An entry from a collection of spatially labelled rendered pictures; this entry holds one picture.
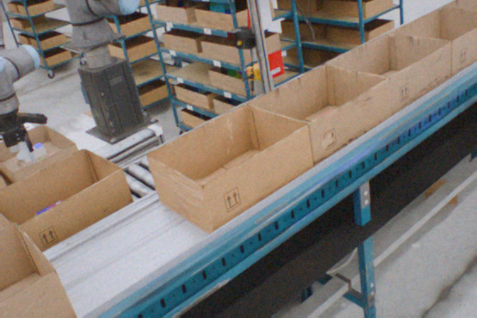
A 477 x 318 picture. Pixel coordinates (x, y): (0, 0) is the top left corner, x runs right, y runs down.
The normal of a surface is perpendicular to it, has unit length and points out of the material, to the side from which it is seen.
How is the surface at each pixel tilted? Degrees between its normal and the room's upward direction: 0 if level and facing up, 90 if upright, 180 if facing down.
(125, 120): 90
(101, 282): 0
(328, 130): 90
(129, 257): 0
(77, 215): 90
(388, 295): 0
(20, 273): 89
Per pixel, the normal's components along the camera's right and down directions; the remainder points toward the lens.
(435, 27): 0.64, 0.25
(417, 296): -0.16, -0.87
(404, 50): -0.73, 0.41
